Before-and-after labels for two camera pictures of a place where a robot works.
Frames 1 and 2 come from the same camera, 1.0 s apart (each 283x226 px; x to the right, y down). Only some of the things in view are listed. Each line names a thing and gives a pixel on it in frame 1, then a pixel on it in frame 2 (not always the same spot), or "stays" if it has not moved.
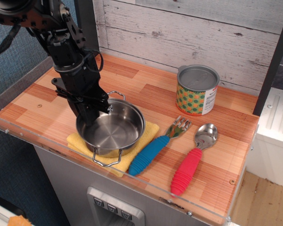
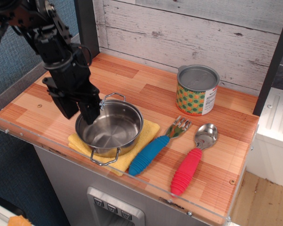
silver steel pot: [112, 133] stays
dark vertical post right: [276, 60] stays
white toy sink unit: [271, 155] stays
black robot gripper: [82, 84] → [70, 82]
